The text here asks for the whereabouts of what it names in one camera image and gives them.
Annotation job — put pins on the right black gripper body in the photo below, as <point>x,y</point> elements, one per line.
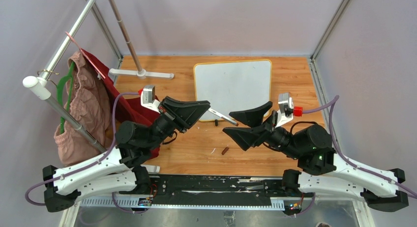
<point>275,131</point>

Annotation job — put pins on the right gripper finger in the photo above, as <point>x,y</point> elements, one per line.
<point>252,117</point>
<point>245,138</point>

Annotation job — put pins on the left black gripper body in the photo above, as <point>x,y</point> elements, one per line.
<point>164,125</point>

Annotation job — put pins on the brown marker cap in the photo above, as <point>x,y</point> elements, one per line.
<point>224,150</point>

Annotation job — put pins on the brown whiteboard marker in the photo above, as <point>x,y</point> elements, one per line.
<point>222,116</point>

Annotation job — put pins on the yellow-framed whiteboard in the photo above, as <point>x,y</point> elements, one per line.
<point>234,85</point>

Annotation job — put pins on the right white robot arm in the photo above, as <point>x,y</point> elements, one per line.
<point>322,169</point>

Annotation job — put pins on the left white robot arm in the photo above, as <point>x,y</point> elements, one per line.
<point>120,168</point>

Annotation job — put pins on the red garment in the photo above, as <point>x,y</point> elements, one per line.
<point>127,109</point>

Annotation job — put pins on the pink garment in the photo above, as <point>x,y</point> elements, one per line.
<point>90,105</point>

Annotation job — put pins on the pink hanger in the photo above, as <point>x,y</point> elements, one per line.
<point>98,71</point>

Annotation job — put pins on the metal clothes rack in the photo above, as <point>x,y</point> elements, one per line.
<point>37,84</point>

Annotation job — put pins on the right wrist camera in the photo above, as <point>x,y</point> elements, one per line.
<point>285,112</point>

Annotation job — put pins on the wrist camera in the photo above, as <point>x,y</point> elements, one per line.
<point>148,98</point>
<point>285,112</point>

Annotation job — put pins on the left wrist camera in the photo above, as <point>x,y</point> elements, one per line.
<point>148,98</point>

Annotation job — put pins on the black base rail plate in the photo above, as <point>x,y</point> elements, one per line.
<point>212,192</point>

